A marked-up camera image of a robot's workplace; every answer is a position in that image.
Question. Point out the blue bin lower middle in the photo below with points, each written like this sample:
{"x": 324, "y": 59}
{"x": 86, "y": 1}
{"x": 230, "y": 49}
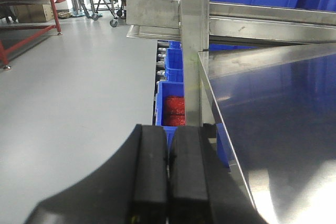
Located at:
{"x": 174, "y": 62}

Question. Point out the stainless steel shelf rack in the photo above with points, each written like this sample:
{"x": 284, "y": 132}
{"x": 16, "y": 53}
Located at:
{"x": 260, "y": 81}

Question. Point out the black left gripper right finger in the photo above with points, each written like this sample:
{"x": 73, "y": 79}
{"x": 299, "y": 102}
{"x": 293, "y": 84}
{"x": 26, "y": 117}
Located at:
{"x": 201, "y": 188}

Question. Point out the cardboard box under table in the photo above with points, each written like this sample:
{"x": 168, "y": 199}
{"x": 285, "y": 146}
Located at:
{"x": 34, "y": 13}

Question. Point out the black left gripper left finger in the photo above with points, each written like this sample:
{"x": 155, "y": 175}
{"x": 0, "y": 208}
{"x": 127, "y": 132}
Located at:
{"x": 130, "y": 187}

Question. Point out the blue bin with red parts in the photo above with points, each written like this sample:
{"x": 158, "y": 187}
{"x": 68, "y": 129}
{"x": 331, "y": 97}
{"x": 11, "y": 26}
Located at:
{"x": 170, "y": 108}

